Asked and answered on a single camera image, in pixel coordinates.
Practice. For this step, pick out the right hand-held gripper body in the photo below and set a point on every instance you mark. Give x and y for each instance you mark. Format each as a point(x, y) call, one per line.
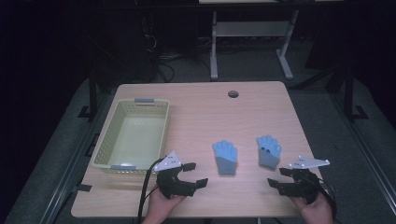
point(303, 188)

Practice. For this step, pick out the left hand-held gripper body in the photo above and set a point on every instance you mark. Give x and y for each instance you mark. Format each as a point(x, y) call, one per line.
point(169, 183)

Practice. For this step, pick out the blue knit glove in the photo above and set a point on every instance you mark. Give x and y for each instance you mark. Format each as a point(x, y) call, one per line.
point(225, 158)
point(268, 154)

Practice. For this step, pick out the pale green perforated plastic basket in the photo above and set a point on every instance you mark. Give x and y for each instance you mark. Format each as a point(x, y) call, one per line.
point(137, 140)

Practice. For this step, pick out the person's left hand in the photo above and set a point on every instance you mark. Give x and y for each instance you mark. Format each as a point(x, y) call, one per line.
point(160, 207)

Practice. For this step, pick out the person's right hand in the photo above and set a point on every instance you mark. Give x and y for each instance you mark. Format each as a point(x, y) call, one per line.
point(314, 211)

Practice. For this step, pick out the black metal stand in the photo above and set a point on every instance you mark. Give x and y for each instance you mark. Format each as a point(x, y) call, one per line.
point(92, 93)
point(350, 93)

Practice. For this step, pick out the aluminium floor rail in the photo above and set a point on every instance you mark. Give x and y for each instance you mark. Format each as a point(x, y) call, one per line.
point(367, 149)
point(71, 174)

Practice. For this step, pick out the white metal desk frame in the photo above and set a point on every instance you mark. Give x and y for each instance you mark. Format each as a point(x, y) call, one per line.
point(249, 28)

